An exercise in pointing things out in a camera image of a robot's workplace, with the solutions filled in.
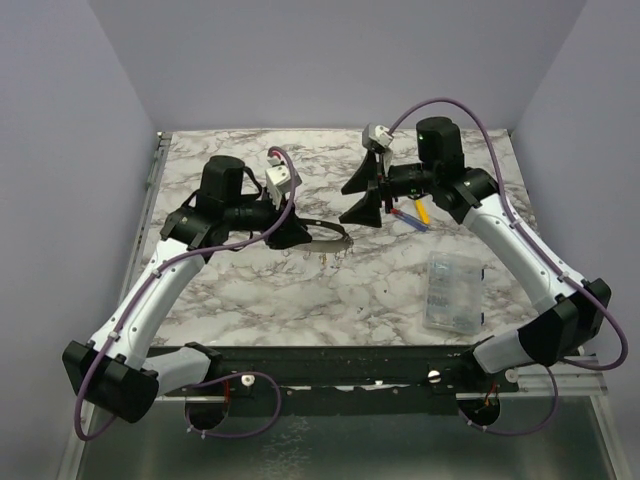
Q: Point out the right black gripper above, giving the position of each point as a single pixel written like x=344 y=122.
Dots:
x=383 y=181

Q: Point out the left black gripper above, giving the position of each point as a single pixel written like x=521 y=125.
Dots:
x=288 y=233

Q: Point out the large metal key ring band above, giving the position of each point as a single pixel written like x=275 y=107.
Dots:
x=341 y=241

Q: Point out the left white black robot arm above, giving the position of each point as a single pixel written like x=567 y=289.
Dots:
x=112 y=370

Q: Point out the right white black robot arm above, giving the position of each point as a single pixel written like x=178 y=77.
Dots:
x=567 y=304

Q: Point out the red blue screwdriver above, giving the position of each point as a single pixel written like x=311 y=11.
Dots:
x=415 y=223

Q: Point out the clear plastic organizer box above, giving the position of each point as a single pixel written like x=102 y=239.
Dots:
x=453 y=294

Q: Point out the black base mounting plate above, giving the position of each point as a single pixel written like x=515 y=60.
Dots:
x=353 y=380

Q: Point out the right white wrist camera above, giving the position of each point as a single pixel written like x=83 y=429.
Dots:
x=378 y=139

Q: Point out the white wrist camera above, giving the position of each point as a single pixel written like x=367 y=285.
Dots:
x=279 y=182
x=378 y=139

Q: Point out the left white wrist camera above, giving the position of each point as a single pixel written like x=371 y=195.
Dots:
x=279 y=182

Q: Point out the yellow handled screwdriver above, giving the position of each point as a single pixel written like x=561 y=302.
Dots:
x=422 y=212

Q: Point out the aluminium frame rail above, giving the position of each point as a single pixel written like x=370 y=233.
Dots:
x=534 y=380

